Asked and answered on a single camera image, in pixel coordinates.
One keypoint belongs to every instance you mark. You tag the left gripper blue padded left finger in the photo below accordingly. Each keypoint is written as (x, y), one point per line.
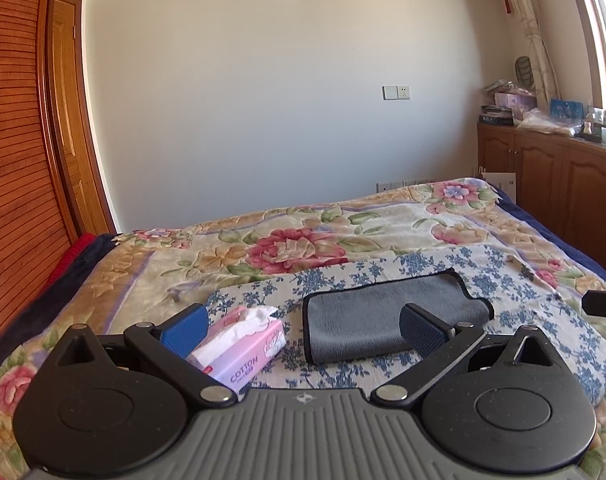
(162, 351)

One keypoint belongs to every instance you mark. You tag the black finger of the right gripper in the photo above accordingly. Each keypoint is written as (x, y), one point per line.
(594, 303)

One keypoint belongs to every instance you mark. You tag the left gripper dark padded right finger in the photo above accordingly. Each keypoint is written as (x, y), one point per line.
(443, 342)

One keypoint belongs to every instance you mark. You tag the purple and grey towel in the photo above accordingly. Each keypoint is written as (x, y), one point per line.
(363, 322)

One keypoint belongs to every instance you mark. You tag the pink cotton tissue box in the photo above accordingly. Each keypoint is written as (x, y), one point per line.
(239, 345)

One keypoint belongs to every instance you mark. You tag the floral beige bed blanket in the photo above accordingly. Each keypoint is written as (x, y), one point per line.
(153, 274)

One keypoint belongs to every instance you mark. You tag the blue floral white cloth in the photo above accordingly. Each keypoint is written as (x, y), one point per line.
(518, 295)

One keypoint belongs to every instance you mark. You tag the wooden low cabinet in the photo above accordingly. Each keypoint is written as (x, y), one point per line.
(560, 181)

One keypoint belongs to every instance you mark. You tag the dark navy bed sheet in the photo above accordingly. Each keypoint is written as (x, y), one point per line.
(50, 301)

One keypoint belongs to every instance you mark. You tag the red blanket at bedside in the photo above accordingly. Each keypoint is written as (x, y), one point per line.
(69, 256)

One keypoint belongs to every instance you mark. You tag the white cardboard box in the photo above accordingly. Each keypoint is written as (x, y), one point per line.
(503, 183)

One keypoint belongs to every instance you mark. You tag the wooden door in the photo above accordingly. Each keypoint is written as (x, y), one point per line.
(74, 141)

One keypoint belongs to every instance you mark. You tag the wooden slatted wardrobe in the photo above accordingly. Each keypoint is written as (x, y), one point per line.
(37, 224)

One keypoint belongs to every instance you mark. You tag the blue box on cabinet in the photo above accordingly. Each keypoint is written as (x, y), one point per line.
(567, 110)

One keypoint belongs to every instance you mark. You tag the clear plastic bag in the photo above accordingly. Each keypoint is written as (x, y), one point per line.
(538, 121)

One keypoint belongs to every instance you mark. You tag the pink box on cabinet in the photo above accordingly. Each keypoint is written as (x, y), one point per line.
(519, 103)

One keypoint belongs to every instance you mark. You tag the dark flat box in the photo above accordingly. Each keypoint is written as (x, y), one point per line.
(495, 115)

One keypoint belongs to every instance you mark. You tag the patterned beige curtain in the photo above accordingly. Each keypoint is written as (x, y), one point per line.
(545, 80)

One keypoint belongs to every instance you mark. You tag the white wall socket plate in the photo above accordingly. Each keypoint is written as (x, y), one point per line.
(391, 93)

